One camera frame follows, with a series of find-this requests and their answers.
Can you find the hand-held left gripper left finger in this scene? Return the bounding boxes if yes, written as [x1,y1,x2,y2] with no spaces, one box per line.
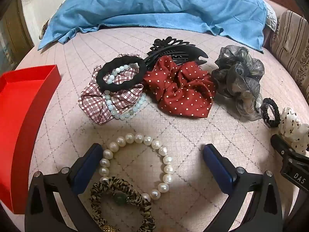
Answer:
[25,143,103,232]

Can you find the plaid fabric scrunchie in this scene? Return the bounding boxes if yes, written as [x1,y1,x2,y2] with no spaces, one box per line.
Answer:
[78,57,144,125]

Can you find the leopard print scrunchie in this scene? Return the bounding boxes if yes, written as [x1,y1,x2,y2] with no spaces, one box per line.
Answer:
[90,177,156,232]

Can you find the wooden cabinet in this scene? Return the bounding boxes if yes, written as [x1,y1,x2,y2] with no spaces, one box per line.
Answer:
[0,0,35,68]

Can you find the white dotted scrunchie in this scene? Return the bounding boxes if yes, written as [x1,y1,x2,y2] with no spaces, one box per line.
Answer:
[278,106,309,154]

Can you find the blue shirt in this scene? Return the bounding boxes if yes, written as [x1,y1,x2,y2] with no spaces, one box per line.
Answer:
[37,0,269,54]

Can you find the grey organza scrunchie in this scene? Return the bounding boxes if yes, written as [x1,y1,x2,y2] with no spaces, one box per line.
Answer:
[211,45,265,122]

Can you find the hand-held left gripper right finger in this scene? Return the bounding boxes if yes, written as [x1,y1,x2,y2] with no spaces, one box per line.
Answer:
[202,143,283,232]

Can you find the striped cushion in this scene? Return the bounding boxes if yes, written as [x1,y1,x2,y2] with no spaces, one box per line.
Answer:
[266,10,309,98]

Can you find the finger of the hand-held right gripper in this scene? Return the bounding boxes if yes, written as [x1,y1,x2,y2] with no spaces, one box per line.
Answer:
[270,134,298,157]

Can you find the small black spiral hair tie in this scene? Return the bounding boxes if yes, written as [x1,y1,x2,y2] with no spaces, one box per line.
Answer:
[262,98,281,127]

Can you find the white quilted cloth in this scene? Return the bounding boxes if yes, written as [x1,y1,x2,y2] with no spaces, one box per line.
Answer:
[265,2,280,32]

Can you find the red tray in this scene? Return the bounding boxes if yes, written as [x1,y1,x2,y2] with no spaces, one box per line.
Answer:
[0,64,60,215]

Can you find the black hair claw clip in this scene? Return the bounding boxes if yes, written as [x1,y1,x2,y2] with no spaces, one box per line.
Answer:
[145,36,208,71]

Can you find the pale green bead bracelet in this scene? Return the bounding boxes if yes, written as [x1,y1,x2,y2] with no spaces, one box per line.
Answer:
[107,63,138,85]
[103,90,147,121]

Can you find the large pearl bracelet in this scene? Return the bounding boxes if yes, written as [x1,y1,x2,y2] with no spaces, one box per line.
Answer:
[98,133,175,202]

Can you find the red polka dot scrunchie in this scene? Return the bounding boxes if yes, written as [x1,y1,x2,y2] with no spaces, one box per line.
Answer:
[143,55,215,119]

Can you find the gold beaded ornament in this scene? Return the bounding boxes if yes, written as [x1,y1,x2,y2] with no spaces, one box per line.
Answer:
[99,225,121,232]

